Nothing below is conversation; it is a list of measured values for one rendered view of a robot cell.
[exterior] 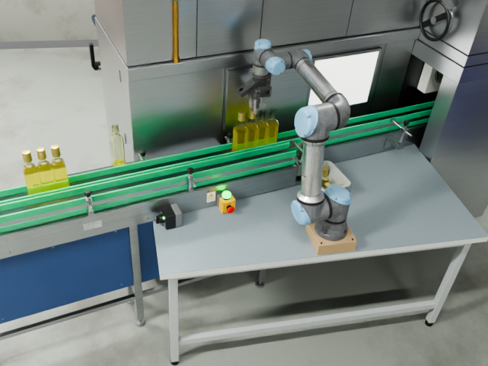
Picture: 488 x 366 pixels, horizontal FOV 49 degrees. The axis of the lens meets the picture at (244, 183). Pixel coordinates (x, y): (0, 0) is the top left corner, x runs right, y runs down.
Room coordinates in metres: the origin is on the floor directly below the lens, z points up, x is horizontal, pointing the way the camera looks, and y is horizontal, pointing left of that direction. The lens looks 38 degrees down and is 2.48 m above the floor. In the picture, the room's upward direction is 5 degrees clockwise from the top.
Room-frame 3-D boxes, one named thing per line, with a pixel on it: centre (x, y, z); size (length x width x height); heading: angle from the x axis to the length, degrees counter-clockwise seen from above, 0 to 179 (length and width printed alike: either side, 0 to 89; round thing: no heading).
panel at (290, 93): (2.52, -0.27, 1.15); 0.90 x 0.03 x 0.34; 118
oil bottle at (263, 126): (2.26, -0.06, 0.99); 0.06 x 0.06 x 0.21; 29
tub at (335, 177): (2.19, -0.42, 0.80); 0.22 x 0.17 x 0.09; 28
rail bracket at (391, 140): (2.53, -0.83, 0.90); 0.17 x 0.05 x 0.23; 28
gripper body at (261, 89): (2.25, -0.04, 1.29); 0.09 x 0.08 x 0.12; 118
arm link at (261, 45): (2.24, -0.03, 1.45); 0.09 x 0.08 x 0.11; 28
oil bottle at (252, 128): (2.23, -0.01, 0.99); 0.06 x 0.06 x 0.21; 28
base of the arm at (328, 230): (1.82, -0.42, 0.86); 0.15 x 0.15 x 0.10
